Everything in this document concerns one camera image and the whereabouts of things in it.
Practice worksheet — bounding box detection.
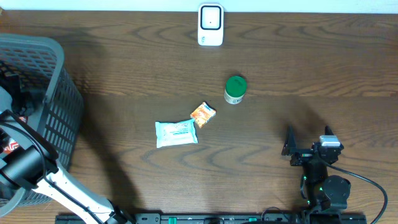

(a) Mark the red Top chocolate bar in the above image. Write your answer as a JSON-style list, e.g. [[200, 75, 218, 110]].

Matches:
[[1, 129, 19, 154]]

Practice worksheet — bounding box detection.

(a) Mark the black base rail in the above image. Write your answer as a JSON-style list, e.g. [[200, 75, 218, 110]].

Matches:
[[55, 212, 368, 224]]

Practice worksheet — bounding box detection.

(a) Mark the green lid jar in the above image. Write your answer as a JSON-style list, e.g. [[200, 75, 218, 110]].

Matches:
[[224, 76, 247, 105]]

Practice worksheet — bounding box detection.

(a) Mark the white wet wipes pack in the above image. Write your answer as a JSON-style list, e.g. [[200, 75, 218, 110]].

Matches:
[[155, 119, 198, 148]]

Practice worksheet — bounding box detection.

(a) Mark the white barcode scanner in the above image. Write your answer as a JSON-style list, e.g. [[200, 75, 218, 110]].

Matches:
[[197, 3, 224, 46]]

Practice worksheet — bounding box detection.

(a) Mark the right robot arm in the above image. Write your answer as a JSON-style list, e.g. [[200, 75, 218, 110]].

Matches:
[[282, 126, 351, 213]]

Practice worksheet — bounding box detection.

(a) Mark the grey plastic shopping basket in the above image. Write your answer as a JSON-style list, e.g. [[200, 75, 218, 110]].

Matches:
[[0, 33, 85, 218]]

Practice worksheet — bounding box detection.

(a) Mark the orange snack packet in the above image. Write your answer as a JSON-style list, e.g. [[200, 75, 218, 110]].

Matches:
[[190, 102, 216, 128]]

